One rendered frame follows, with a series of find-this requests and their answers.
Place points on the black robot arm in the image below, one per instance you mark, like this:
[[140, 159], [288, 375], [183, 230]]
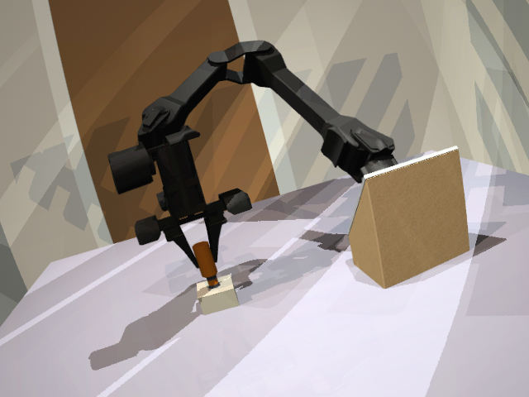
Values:
[[348, 143]]

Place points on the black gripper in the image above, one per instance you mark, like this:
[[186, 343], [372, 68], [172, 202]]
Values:
[[185, 198]]

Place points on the black marker with orange band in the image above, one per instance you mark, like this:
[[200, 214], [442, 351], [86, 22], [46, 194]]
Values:
[[213, 281]]

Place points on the orange-brown cylinder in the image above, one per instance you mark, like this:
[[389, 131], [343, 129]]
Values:
[[204, 258]]

